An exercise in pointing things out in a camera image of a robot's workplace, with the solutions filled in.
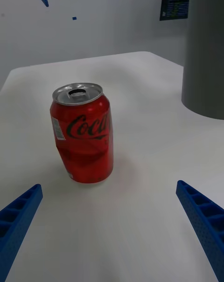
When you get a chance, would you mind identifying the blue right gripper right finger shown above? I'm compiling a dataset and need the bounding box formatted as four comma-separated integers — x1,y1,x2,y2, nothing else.
176,180,224,282

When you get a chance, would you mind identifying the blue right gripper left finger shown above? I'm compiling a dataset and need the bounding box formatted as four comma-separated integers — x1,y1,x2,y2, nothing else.
0,184,44,282

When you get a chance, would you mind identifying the dark screen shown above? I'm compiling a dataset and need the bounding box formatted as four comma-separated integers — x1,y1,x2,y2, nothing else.
159,0,191,21

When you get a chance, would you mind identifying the red drink can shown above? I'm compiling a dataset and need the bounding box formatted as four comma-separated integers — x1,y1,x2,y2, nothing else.
49,83,114,184

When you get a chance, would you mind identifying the grey plastic bin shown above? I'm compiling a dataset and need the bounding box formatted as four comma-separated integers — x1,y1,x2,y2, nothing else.
181,0,224,120

